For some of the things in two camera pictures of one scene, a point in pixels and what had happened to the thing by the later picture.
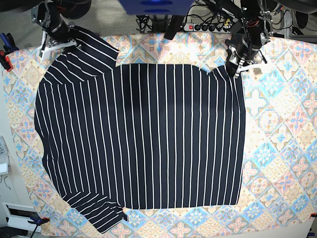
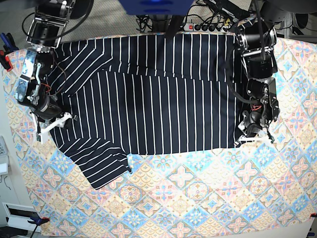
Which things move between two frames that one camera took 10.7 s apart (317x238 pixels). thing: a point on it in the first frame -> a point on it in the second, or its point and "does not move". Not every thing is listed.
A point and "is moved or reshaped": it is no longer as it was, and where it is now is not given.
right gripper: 239,46 -> 252,123
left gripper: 58,32 -> 44,108
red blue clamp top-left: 9,46 does not move
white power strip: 207,28 does not move
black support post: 175,24 does not move
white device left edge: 4,157 does not move
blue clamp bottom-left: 38,220 does not move
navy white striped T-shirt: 114,137 is moved or reshaped
